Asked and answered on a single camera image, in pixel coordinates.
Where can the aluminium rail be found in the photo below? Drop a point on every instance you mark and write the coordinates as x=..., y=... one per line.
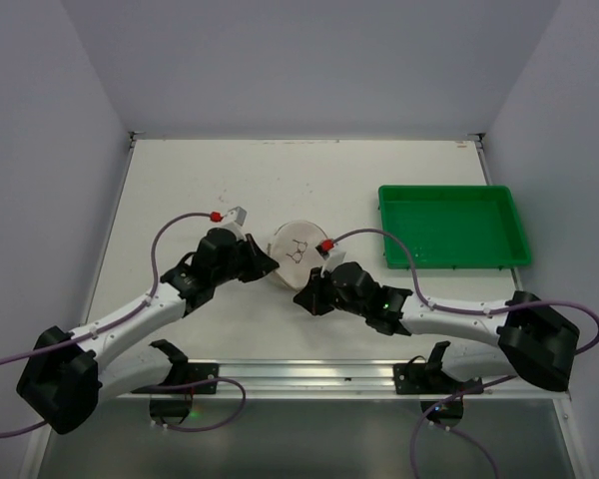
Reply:
x=314, y=379

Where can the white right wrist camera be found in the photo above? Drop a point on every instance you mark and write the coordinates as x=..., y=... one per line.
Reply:
x=332, y=255

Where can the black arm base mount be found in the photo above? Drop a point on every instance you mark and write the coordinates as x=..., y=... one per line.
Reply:
x=176, y=411

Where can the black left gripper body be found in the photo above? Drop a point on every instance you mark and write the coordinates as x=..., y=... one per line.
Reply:
x=253, y=255

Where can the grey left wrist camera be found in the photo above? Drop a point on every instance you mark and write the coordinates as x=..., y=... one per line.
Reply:
x=235, y=215

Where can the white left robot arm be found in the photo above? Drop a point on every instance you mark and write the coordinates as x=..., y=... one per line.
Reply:
x=69, y=373

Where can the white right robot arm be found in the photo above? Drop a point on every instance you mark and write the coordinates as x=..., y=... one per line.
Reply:
x=519, y=337

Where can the white mesh laundry bag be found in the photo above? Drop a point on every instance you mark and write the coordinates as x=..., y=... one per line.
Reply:
x=293, y=247

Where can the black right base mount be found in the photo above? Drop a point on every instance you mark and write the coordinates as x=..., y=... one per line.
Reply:
x=424, y=376

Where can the green plastic tray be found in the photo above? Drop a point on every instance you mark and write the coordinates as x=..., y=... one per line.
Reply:
x=450, y=227

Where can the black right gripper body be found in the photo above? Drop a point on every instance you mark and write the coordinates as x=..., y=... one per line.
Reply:
x=315, y=291

